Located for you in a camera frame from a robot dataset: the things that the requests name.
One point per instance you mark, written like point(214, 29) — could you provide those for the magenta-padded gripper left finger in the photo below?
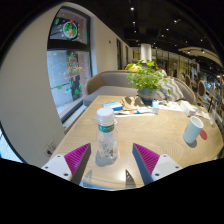
point(63, 165)

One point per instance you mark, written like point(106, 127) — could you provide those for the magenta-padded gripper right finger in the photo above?
point(160, 165)

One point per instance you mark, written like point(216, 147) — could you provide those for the clear plastic water bottle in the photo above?
point(106, 140)

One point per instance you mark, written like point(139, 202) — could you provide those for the red round coaster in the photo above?
point(204, 135)

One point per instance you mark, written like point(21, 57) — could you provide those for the small light blue box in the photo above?
point(155, 107)

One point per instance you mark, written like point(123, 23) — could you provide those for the brown cardboard cutout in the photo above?
point(130, 101)

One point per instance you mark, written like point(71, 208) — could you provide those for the clear plastic cup with straw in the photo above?
point(212, 116)

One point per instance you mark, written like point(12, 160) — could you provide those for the blue white tissue pack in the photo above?
point(112, 106)

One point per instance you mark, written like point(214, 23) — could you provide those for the group of dining chairs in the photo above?
point(201, 90)

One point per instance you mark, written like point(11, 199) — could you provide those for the potted green plant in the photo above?
point(146, 80)

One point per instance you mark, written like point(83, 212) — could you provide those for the grey curved sofa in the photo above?
point(110, 80)

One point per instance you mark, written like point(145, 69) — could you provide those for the window with festive stickers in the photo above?
point(68, 66)

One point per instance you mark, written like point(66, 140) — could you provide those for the person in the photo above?
point(132, 67)

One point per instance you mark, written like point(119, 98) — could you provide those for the white round pillar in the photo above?
point(145, 52)

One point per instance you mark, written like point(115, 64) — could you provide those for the group of ceiling lights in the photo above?
point(133, 23)

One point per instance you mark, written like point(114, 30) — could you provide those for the white wall outlet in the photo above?
point(49, 148)

